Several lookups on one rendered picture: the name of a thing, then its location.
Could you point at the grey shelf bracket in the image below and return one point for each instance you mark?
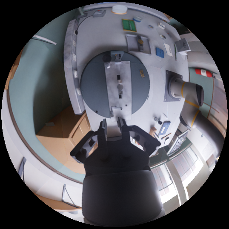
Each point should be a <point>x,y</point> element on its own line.
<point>64,193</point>
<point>22,168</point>

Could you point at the gold watch movement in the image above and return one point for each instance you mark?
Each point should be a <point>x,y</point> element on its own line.
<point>140,42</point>

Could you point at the grey patterned box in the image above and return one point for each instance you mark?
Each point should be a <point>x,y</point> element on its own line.
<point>182,45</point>

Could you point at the blue and white tape roll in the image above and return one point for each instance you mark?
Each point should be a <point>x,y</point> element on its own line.
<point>137,19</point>

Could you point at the grey lamp post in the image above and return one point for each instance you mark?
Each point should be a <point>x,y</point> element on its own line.
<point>80,13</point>

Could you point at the white printed card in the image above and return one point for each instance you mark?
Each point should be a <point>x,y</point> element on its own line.
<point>167,49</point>

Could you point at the grey control box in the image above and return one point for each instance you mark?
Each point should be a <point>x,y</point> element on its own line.
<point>99,13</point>

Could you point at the silver timegrapher head plate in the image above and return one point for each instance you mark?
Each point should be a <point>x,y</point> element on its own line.
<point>114,85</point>

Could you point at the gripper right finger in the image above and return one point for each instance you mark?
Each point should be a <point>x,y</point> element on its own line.
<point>143,137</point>

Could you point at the green pencil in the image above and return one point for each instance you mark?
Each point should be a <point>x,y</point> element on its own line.
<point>175,52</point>

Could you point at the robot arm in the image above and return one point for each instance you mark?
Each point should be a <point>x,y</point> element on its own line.
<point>189,89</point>

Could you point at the grey power strip rail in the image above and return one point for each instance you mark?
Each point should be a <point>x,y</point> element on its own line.
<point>68,53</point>

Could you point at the white dome cover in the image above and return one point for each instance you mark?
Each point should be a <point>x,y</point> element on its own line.
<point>119,9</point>

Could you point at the grey tool panel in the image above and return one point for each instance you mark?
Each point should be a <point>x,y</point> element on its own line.
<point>178,142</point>

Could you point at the blue-grey head support block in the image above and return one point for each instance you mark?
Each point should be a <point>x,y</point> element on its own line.
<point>116,53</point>

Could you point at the wooden wall cupboard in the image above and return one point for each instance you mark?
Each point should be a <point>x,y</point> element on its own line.
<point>13,71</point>

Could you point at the small white box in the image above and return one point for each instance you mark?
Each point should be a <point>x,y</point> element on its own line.
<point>161,26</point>

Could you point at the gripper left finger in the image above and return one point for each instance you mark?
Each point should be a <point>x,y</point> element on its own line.
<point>84,143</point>

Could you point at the white vented cabinet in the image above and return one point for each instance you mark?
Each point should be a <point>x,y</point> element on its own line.
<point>202,149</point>

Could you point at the wooden drawer cabinet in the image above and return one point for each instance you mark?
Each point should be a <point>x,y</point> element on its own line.
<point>59,132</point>

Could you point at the small black cylinder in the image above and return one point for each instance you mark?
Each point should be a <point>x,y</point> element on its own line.
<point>160,122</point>

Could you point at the blue square box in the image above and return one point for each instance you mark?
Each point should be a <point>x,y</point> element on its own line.
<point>159,52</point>

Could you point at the red and white fire extinguisher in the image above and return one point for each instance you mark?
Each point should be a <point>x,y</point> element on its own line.
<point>204,72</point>

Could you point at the small wooden block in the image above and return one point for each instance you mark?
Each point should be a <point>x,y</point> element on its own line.
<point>152,131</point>

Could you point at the blue-grey round timegrapher base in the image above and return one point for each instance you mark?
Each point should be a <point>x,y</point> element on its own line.
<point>93,85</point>

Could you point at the black lock knob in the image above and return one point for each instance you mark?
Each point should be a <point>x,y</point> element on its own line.
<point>106,57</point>

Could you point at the window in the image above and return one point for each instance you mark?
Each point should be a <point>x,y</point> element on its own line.
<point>182,166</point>

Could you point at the green work mat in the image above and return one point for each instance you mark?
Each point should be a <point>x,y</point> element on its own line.
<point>127,25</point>

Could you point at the grey square base plate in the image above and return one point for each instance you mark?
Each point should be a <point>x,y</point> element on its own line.
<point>167,85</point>

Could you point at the grey parts tray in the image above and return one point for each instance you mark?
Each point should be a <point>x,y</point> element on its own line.
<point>131,43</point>

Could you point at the grey paper sheet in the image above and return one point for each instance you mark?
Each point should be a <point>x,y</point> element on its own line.
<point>49,124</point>

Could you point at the white wall lamp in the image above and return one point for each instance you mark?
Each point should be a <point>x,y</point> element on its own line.
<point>44,39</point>

